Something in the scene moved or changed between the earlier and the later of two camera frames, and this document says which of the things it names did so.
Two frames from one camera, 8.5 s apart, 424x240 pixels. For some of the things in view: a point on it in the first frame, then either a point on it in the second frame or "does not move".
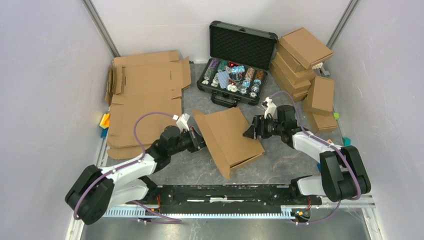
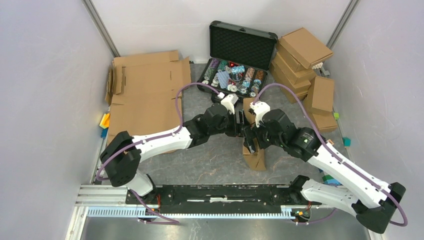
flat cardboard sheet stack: x=139 y=84 does not move
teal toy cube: x=346 y=141 does not move
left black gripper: x=197 y=140 -> x=237 y=131
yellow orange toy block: x=105 y=122 does not move
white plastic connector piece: x=317 y=66 does not move
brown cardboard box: x=223 y=132 -> x=256 y=161
